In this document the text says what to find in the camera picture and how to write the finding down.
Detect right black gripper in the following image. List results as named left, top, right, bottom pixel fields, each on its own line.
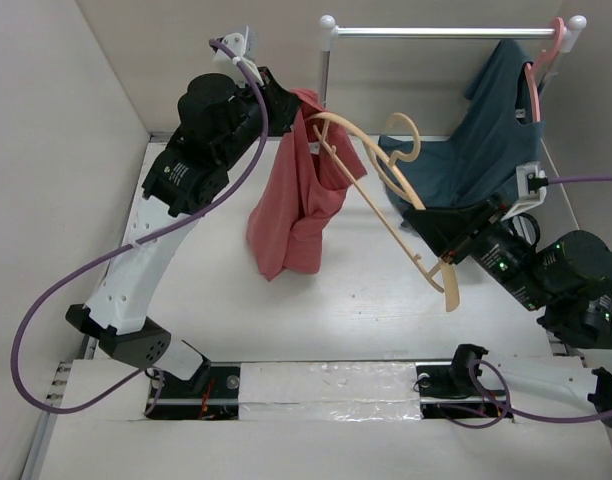
left=402, top=188, right=549, bottom=308

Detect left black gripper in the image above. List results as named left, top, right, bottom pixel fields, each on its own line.
left=214, top=66, right=301, bottom=170

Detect beige wooden hanger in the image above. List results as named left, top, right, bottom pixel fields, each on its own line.
left=303, top=111, right=462, bottom=314

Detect red t shirt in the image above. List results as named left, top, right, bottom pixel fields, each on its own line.
left=246, top=88, right=352, bottom=281

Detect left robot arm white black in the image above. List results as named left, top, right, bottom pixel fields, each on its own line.
left=65, top=67, right=300, bottom=397

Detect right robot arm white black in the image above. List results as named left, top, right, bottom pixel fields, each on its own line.
left=402, top=195, right=612, bottom=426

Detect teal t shirt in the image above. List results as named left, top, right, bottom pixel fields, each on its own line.
left=397, top=39, right=544, bottom=208

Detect pink plastic hanger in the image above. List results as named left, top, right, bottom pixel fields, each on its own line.
left=524, top=16, right=567, bottom=124

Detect white metal clothes rack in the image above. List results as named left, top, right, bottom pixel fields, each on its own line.
left=317, top=15, right=588, bottom=104

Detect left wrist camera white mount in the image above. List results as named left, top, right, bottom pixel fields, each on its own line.
left=212, top=26, right=263, bottom=87

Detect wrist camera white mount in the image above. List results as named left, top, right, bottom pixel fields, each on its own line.
left=212, top=26, right=263, bottom=87
left=499, top=162, right=548, bottom=221

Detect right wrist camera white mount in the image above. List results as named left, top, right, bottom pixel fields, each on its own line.
left=499, top=162, right=548, bottom=221

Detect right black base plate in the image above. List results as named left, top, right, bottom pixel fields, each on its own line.
left=413, top=344, right=513, bottom=428

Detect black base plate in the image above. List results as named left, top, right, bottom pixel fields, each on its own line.
left=413, top=344, right=513, bottom=428
left=145, top=363, right=241, bottom=421

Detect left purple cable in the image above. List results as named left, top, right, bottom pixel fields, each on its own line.
left=10, top=38, right=270, bottom=415

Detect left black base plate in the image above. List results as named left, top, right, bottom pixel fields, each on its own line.
left=145, top=363, right=241, bottom=421

